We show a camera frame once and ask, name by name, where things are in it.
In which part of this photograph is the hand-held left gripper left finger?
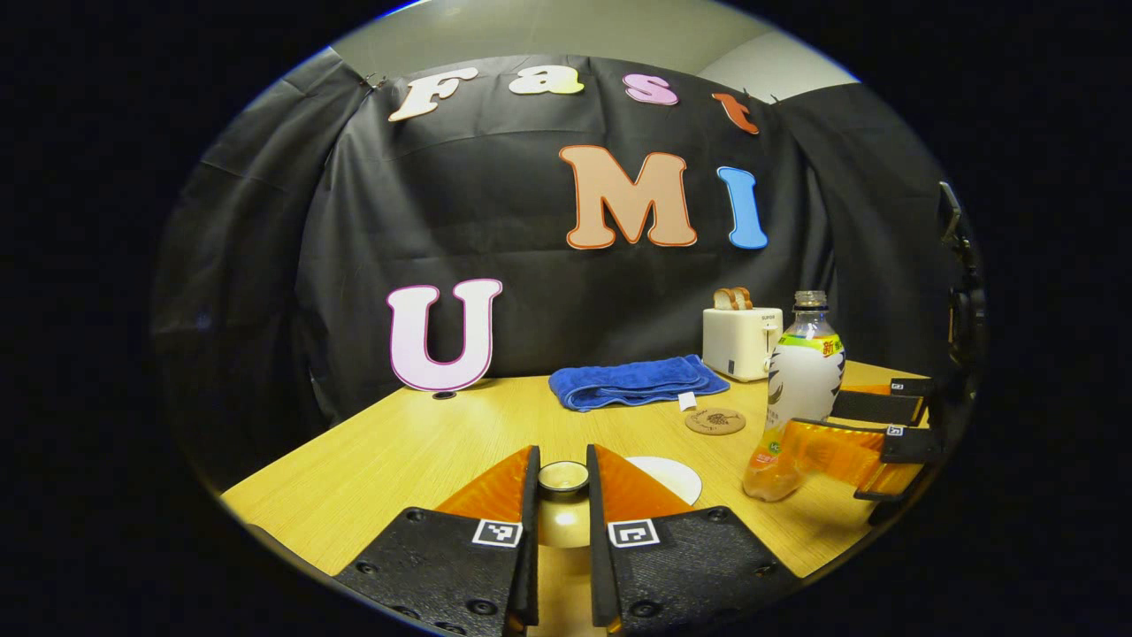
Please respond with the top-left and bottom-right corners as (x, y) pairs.
(334, 445), (541, 636)

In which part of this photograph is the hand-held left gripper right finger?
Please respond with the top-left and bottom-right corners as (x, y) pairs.
(585, 442), (801, 636)

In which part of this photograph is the cream teacup lid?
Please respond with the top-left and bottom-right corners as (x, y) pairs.
(535, 460), (595, 549)

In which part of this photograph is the clear water bottle white label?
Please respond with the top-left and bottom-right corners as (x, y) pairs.
(743, 290), (846, 503)

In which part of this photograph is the cream ceramic teacup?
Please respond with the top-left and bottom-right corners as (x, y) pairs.
(625, 456), (703, 507)

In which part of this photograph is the round brown coaster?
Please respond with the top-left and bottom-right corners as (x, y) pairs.
(685, 407), (746, 436)

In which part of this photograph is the dark metal rod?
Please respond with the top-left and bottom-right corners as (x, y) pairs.
(938, 181), (978, 271)

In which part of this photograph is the white toaster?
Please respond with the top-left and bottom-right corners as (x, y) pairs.
(703, 306), (784, 383)

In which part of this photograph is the blue folded towel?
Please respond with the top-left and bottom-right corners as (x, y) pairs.
(548, 355), (731, 413)

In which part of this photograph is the black backdrop cloth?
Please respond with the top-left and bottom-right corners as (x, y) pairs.
(150, 49), (984, 492)

